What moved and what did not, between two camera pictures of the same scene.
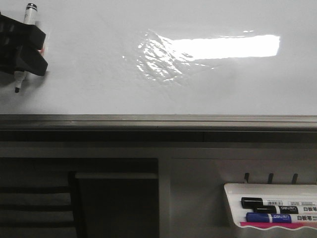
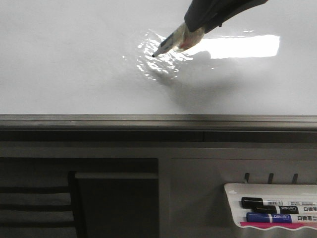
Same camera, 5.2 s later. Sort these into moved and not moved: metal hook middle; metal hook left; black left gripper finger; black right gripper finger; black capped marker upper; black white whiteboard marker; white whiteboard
Moved: black left gripper finger; black white whiteboard marker; black right gripper finger
Not moved: white whiteboard; black capped marker upper; metal hook middle; metal hook left
